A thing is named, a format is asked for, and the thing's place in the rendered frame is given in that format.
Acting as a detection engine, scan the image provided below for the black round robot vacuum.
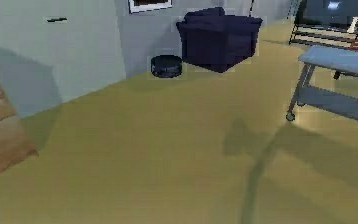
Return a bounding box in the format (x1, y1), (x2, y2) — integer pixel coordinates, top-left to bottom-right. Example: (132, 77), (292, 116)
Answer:
(150, 54), (184, 79)

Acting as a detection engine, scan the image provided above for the dark blue armchair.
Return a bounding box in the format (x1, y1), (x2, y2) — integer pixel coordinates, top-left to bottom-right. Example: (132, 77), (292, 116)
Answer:
(175, 6), (264, 74)

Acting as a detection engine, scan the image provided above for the pale grey room door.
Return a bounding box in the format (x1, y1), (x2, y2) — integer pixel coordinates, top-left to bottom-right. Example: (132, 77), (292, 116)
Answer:
(0, 0), (127, 118)

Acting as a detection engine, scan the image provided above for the grey wheeled trolley table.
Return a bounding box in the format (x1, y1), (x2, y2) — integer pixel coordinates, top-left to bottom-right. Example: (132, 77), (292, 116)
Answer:
(285, 45), (358, 153)

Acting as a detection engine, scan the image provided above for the black metal shelf rack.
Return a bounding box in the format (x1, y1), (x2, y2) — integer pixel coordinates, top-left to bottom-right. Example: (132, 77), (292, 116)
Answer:
(288, 0), (358, 54)

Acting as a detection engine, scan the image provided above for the white framed wall picture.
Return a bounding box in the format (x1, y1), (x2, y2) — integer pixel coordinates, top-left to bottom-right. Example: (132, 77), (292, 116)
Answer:
(128, 0), (174, 14)

